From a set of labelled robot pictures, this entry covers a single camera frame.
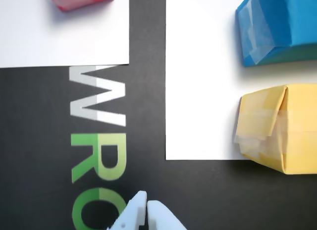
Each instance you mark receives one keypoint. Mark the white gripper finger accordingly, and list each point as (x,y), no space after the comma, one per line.
(161,217)
(132,211)

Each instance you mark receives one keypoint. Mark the red paper box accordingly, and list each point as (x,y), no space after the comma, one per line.
(79,0)

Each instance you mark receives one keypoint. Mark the yellow paper box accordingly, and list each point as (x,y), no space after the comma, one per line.
(292,131)

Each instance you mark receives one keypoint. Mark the blue paper box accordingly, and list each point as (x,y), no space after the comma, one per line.
(277,29)

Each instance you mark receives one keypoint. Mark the black mat with WRO print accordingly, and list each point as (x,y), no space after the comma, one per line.
(32,128)

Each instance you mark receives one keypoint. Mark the white paper sheet marked HOME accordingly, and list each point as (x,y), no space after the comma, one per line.
(200,91)

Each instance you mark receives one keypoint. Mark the white paper sheet marked 1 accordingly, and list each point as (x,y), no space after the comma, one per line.
(62,41)

